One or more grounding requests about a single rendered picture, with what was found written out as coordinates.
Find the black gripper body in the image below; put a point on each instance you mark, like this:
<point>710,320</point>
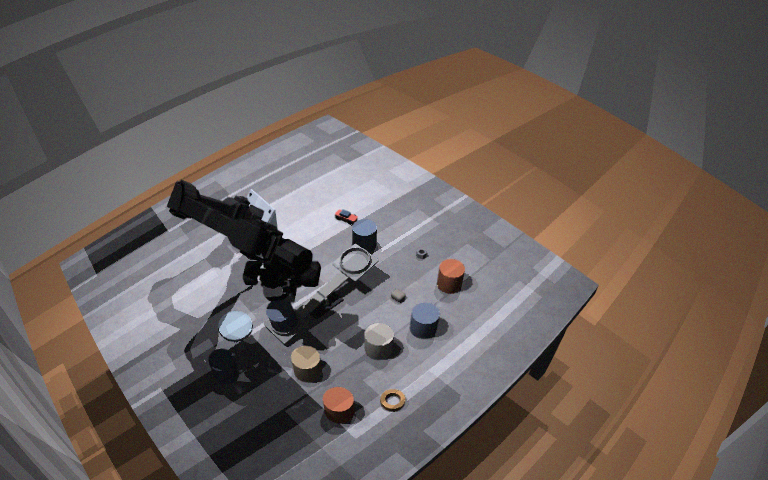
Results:
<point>308,279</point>

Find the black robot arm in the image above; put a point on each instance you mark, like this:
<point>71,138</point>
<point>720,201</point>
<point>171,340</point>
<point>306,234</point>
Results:
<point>242,224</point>

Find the pale blue round dish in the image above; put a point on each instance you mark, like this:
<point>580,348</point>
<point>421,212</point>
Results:
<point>235,325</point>

